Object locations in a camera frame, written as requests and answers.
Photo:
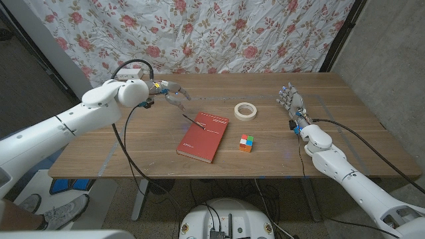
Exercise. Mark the beige masking tape roll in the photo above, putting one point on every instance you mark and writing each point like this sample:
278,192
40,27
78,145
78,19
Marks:
236,113

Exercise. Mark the black mechanical pencil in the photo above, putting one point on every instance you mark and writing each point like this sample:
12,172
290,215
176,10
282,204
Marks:
193,121

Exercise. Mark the red hardcover notebook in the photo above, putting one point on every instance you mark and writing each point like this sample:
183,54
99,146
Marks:
202,142

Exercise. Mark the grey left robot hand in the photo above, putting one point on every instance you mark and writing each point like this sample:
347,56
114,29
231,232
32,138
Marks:
166,89

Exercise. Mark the white table leg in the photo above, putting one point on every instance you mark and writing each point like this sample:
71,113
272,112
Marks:
139,202

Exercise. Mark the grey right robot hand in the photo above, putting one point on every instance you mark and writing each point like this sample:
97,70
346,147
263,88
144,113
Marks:
293,104

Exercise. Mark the floral backdrop cloth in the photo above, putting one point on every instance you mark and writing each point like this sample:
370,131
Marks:
199,33

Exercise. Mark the black round floor object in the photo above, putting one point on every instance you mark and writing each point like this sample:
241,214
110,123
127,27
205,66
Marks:
162,187

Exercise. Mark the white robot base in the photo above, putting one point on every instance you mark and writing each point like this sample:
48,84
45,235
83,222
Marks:
229,212

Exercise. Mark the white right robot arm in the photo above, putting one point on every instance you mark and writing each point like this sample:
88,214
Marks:
348,176

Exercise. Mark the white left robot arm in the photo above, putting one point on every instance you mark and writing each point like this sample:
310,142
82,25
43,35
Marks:
66,123

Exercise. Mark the grey table leg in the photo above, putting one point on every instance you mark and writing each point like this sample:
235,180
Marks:
312,202

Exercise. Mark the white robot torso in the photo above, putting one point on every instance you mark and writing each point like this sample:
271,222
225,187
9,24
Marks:
66,235

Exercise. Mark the white floor board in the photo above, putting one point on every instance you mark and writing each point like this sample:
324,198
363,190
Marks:
103,199

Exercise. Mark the white power strip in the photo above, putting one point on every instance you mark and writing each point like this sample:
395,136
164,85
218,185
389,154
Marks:
131,75

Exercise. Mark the blue black foot pedal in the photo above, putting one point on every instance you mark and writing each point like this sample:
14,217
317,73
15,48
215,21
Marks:
66,186

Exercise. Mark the person's bare leg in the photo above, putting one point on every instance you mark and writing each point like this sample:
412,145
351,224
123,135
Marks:
16,217

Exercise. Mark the grey sneaker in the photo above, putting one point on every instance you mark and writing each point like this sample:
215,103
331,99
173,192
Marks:
66,212
30,203

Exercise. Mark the multicoloured Rubik's cube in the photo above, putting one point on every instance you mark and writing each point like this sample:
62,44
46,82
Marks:
246,143

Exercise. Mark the black backdrop stand pole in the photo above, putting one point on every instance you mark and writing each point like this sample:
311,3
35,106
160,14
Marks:
342,36

